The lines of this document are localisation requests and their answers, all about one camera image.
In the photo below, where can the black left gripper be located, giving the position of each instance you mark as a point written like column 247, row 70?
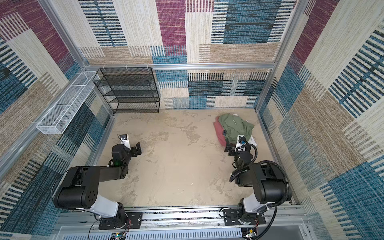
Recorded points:
column 133, row 150

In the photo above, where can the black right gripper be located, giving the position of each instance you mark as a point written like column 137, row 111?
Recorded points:
column 233, row 148

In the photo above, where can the red cloth with grey trim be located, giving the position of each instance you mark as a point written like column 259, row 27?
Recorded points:
column 220, row 132

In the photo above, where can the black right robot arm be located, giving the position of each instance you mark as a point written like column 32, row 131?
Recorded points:
column 268, row 180

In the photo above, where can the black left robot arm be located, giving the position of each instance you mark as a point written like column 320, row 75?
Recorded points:
column 80, row 188

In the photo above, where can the white cloth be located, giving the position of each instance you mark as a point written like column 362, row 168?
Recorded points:
column 252, row 141

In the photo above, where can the green cloth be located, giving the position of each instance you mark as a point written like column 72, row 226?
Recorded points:
column 234, row 125

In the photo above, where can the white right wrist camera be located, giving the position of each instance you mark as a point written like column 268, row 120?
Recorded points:
column 241, row 143

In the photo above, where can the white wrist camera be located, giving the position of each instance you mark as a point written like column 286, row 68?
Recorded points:
column 241, row 143
column 124, row 139

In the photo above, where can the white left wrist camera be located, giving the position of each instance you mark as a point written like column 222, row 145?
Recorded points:
column 124, row 139

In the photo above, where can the black wire shelf rack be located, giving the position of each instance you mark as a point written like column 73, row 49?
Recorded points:
column 128, row 90

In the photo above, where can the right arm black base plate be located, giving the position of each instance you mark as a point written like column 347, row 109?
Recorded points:
column 235, row 217

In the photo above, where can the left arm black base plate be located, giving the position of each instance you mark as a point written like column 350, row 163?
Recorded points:
column 131, row 220

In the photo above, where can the white mesh wall basket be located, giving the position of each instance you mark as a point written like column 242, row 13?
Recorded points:
column 60, row 115

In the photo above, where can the aluminium front mounting rail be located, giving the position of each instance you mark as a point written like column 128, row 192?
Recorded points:
column 189, row 223

